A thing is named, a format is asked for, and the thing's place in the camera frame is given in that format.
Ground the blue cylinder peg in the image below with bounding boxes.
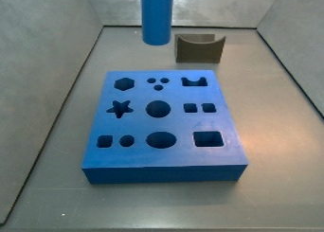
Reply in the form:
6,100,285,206
140,0,172,45

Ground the blue shape-sorting block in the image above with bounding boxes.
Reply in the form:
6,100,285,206
80,70,247,184

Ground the dark grey curved cradle block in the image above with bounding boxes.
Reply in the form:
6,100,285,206
174,34,226,63

